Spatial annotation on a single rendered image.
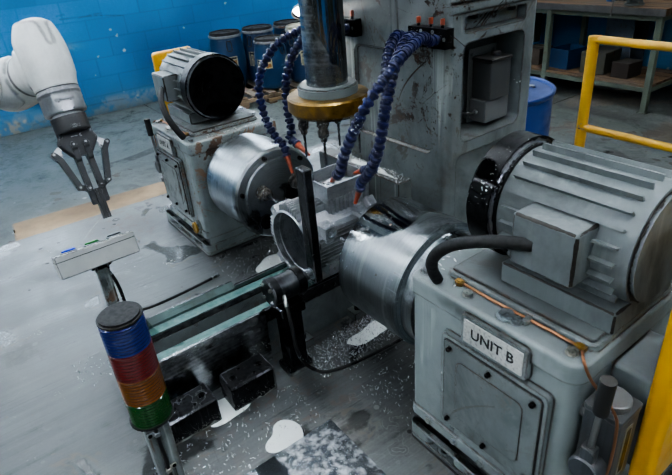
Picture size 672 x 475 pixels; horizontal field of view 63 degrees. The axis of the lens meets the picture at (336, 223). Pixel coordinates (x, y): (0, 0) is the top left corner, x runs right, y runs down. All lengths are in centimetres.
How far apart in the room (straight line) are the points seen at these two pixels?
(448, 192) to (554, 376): 63
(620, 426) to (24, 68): 125
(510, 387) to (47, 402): 97
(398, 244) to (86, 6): 598
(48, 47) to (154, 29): 561
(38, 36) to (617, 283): 117
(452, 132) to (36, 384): 108
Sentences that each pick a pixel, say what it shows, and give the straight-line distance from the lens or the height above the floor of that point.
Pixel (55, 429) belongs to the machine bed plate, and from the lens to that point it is 131.
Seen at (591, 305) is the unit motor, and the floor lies 120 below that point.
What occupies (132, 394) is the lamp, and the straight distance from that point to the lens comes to 84.
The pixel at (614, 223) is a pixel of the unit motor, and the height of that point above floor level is 132.
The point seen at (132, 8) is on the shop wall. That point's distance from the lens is 685.
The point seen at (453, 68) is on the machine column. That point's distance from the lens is 120.
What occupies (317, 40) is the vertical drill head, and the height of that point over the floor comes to 145.
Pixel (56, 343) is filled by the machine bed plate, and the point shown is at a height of 80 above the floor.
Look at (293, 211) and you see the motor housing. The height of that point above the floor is 110.
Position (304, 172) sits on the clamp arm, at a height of 125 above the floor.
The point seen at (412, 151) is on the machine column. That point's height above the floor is 116.
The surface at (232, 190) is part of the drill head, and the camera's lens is 141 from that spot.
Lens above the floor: 164
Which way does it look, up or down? 28 degrees down
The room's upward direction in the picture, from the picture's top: 5 degrees counter-clockwise
